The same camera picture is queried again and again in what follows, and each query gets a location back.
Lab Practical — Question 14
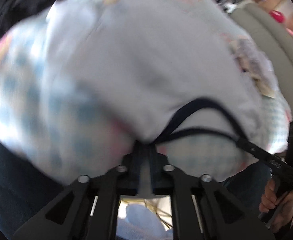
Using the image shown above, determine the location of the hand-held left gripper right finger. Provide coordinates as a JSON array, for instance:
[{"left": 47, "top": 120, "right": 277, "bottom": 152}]
[{"left": 149, "top": 145, "right": 277, "bottom": 240}]

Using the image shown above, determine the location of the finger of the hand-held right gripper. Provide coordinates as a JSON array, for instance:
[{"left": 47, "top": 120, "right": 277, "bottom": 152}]
[{"left": 237, "top": 137, "right": 287, "bottom": 173}]

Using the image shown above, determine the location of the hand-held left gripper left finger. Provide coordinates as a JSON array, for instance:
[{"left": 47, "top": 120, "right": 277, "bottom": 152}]
[{"left": 13, "top": 142, "right": 143, "bottom": 240}]

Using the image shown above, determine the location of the white shirt with navy trim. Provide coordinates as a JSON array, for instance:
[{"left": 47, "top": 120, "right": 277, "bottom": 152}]
[{"left": 44, "top": 0, "right": 264, "bottom": 148}]

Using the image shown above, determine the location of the person's right hand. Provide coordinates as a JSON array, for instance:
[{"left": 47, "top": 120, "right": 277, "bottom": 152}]
[{"left": 259, "top": 179, "right": 293, "bottom": 233}]

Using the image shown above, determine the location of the light blue cloth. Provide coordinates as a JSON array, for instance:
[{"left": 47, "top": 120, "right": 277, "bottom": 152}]
[{"left": 125, "top": 204, "right": 173, "bottom": 240}]

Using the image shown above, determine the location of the folded cream garment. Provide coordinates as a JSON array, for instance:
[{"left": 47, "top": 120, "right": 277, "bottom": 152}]
[{"left": 239, "top": 60, "right": 276, "bottom": 98}]

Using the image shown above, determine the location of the grey padded headboard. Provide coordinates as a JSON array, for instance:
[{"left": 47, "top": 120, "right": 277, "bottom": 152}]
[{"left": 230, "top": 2, "right": 293, "bottom": 120}]

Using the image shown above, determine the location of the folded light grey garment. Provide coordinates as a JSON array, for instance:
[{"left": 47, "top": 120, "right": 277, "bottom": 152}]
[{"left": 230, "top": 38, "right": 278, "bottom": 90}]

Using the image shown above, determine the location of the blue checked printed blanket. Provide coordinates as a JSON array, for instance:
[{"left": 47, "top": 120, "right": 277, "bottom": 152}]
[{"left": 0, "top": 0, "right": 293, "bottom": 188}]

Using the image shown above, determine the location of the red strawberry plush toy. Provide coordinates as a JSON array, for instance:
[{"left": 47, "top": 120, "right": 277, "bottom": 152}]
[{"left": 269, "top": 10, "right": 287, "bottom": 23}]

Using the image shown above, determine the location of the black garment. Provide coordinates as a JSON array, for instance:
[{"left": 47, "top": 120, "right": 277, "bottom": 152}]
[{"left": 0, "top": 0, "right": 87, "bottom": 45}]

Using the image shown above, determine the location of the gold wire basket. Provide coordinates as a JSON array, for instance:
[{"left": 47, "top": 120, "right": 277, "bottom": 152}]
[{"left": 144, "top": 200, "right": 173, "bottom": 230}]

